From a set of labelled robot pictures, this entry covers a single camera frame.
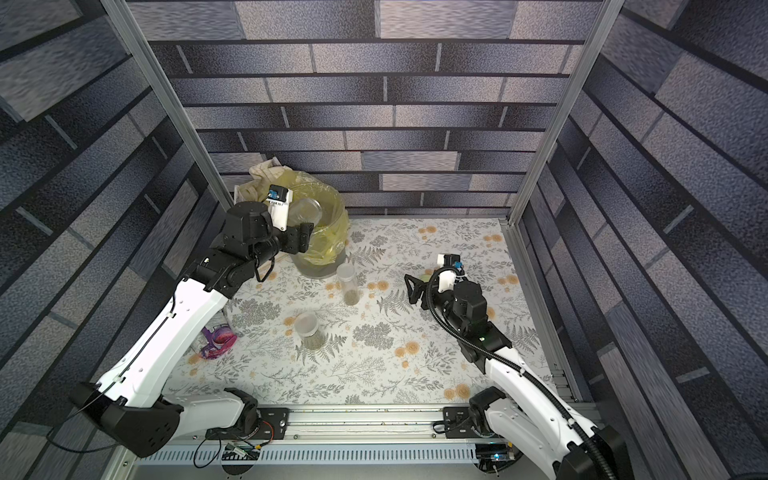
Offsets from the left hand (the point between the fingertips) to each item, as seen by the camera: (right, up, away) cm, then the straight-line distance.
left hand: (298, 218), depth 70 cm
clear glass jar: (+10, -17, +14) cm, 24 cm away
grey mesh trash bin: (-3, -16, +33) cm, 37 cm away
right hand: (+30, -14, +7) cm, 34 cm away
